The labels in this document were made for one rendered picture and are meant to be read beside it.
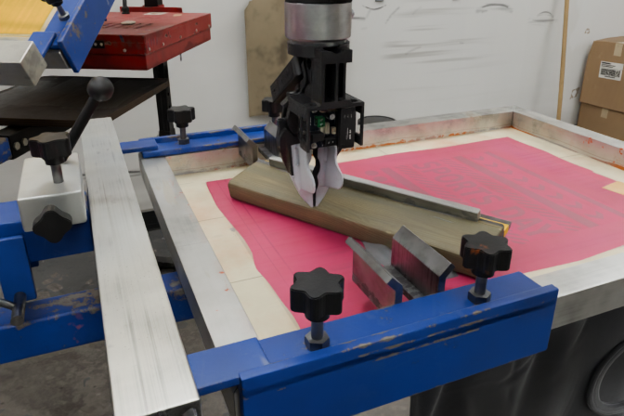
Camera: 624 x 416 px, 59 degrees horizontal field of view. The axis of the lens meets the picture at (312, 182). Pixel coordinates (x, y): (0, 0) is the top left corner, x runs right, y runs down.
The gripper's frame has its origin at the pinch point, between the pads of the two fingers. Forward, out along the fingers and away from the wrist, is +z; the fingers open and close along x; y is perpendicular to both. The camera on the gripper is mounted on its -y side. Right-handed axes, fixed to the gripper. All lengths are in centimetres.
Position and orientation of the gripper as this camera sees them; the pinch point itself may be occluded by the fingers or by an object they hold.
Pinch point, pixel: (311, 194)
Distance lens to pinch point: 72.1
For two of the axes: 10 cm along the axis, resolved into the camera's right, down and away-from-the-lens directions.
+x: 9.2, -1.5, 3.6
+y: 3.9, 3.5, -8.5
